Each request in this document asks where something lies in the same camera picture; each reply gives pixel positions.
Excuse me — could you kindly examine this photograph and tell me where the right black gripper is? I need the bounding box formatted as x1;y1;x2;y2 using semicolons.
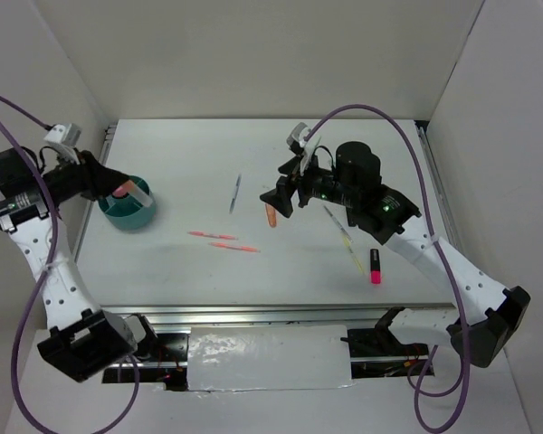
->
259;149;358;218

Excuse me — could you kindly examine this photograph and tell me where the pink capped bottle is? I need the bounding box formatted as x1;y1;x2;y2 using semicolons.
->
112;186;129;198

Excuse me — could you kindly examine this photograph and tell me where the orange grey highlighter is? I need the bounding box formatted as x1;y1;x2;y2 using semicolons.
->
121;180;153;208

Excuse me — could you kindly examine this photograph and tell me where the teal round organizer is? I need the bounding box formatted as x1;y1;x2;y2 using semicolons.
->
98;175;157;231

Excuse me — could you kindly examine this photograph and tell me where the orange pen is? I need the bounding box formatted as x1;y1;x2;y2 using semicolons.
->
187;231;238;241
209;242;260;253

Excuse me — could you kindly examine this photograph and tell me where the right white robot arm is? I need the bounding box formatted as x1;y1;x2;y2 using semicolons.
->
260;139;530;368

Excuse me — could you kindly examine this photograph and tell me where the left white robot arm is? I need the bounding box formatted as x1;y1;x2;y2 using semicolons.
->
0;149;161;382

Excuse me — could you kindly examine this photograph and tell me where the orange clear cap highlighter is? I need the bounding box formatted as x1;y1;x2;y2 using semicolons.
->
265;203;277;228

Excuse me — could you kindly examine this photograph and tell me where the blue white pen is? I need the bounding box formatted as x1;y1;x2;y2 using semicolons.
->
229;174;242;215

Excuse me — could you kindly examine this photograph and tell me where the yellow clear pen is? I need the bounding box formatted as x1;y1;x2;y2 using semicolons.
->
323;205;367;276

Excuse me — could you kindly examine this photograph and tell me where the pink capped black highlighter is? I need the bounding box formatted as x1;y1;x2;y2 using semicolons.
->
369;249;382;285

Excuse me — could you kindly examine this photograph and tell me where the white front panel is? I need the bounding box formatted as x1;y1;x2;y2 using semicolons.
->
187;325;353;392

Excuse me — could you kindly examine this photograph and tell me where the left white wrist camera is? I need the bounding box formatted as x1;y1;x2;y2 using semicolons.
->
44;123;81;163

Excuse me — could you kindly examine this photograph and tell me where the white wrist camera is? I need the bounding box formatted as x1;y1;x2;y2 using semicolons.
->
44;123;81;163
286;122;321;176

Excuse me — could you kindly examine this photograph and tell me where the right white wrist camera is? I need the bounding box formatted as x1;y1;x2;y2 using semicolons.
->
286;122;321;176

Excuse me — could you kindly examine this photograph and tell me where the aluminium front rail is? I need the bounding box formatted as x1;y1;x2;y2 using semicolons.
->
99;303;458;327

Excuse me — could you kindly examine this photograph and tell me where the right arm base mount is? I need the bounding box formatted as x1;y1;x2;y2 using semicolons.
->
340;307;429;380

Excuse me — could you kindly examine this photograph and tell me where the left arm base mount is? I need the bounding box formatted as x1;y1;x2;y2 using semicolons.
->
101;316;192;392

